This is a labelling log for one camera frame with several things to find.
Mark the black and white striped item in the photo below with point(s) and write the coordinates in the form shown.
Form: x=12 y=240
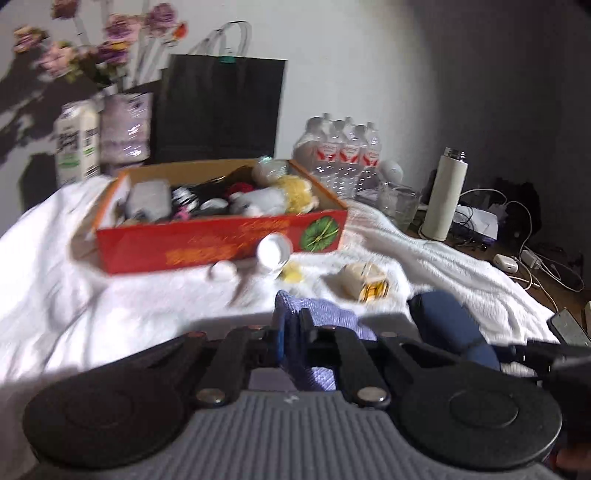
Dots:
x=185 y=198

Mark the black paper bag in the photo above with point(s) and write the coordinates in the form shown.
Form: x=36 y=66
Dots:
x=217 y=106

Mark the clear glass cup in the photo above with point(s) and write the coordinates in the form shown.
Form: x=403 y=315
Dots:
x=399 y=203

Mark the white plush toy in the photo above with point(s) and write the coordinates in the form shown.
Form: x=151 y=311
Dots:
x=258 y=203

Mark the person's right hand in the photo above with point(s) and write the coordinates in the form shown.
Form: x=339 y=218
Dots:
x=571 y=459

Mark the white fluffy blanket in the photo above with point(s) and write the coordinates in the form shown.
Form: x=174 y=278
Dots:
x=46 y=277

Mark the red small item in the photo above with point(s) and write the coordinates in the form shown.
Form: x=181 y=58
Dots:
x=241 y=187

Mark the black cloth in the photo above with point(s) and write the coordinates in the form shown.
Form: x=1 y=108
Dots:
x=221 y=182

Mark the pack of water bottles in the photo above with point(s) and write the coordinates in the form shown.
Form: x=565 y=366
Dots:
x=339 y=157

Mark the white milk carton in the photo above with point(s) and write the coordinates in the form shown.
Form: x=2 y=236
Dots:
x=76 y=147

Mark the navy blue cloth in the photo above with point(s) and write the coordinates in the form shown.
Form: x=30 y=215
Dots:
x=448 y=318

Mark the white earbuds case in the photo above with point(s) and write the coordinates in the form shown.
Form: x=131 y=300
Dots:
x=503 y=261

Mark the white power adapter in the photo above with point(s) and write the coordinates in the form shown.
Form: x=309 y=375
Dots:
x=531 y=258

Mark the clear plastic vase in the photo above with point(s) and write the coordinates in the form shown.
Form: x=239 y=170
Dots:
x=127 y=131

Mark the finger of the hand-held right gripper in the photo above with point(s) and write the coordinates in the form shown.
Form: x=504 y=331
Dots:
x=524 y=354

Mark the white flat box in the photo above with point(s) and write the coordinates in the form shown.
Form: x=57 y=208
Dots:
x=478 y=222

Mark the yellow small item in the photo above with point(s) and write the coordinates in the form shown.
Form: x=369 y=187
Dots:
x=292 y=275

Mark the black flat device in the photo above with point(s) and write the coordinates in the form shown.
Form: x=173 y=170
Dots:
x=568 y=327

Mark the purple knitted cloth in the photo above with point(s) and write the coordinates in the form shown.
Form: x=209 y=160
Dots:
x=332 y=314

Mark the white plastic cup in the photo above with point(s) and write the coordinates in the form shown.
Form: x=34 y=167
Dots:
x=274 y=251

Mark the cream box with yellow print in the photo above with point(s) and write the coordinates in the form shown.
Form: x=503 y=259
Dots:
x=364 y=281

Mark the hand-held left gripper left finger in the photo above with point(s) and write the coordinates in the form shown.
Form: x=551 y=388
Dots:
x=280 y=341

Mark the clear plastic wrap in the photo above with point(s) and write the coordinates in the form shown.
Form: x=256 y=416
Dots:
x=270 y=170

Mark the grey soft pouch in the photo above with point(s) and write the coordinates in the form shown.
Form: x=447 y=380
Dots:
x=147 y=196

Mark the white thermos bottle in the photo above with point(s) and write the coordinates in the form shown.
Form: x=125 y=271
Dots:
x=444 y=198

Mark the orange cardboard box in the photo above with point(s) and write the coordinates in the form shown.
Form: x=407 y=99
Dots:
x=207 y=244

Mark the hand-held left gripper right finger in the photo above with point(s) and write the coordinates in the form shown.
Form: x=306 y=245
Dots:
x=305 y=333

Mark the pink and purple flowers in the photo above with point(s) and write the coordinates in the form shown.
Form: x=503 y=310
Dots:
x=111 y=50

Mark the white round lamp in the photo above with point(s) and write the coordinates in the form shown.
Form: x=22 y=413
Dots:
x=392 y=170

